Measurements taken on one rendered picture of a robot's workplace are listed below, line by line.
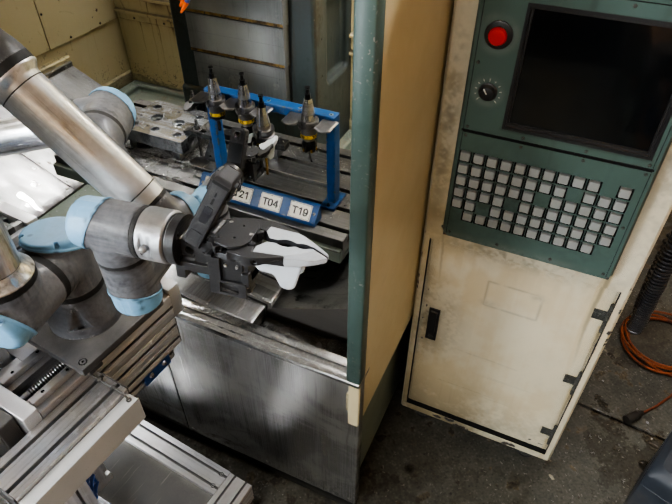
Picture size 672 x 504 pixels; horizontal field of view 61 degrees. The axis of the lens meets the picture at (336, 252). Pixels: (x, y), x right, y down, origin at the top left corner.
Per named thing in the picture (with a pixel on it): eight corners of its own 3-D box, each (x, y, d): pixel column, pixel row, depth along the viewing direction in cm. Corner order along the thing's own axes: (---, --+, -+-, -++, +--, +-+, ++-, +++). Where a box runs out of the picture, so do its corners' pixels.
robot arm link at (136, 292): (184, 276, 95) (171, 224, 87) (149, 326, 87) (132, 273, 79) (141, 267, 96) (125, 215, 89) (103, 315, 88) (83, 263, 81)
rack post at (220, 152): (222, 180, 204) (209, 103, 184) (209, 176, 205) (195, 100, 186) (237, 165, 210) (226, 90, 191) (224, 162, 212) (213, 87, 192)
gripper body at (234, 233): (271, 269, 81) (194, 254, 84) (270, 217, 77) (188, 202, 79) (250, 302, 75) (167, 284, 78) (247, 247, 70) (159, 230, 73)
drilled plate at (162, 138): (183, 154, 209) (180, 142, 205) (120, 137, 218) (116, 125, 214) (218, 126, 224) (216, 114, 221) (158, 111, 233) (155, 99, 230)
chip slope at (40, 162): (55, 243, 221) (31, 187, 204) (-65, 199, 242) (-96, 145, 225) (191, 135, 281) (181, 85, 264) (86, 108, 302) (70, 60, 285)
